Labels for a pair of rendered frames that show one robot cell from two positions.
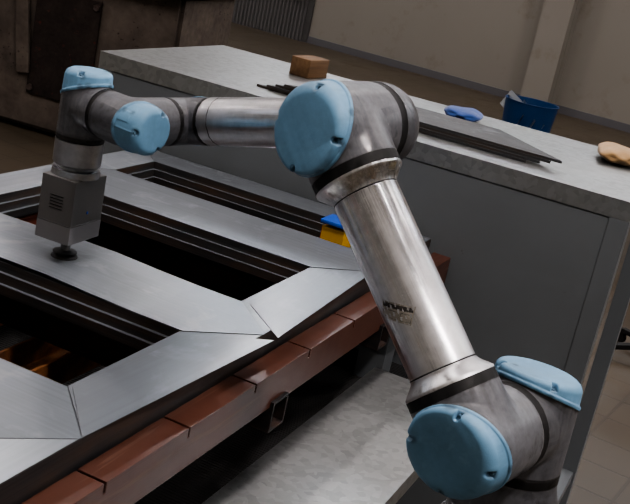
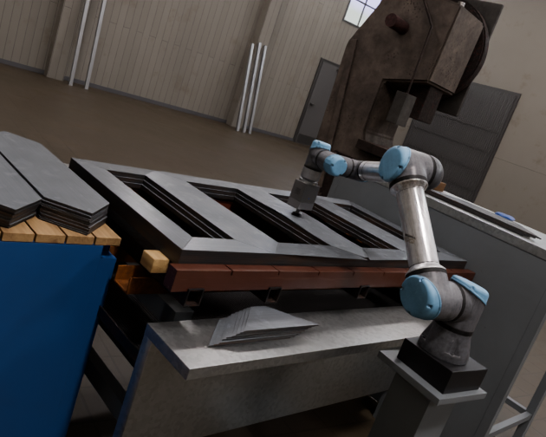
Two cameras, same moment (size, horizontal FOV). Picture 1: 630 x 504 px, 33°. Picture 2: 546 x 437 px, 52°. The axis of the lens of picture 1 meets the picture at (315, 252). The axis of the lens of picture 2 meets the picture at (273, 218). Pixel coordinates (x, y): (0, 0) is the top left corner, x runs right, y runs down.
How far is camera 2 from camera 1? 0.56 m
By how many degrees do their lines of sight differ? 22
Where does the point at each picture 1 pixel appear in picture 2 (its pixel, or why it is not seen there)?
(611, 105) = not seen: outside the picture
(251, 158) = (393, 212)
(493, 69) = not seen: outside the picture
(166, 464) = (306, 281)
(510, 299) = (500, 298)
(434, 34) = (542, 219)
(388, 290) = (407, 229)
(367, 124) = (415, 165)
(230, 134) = (370, 174)
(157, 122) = (341, 163)
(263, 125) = not seen: hidden behind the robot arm
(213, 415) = (331, 273)
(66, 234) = (298, 204)
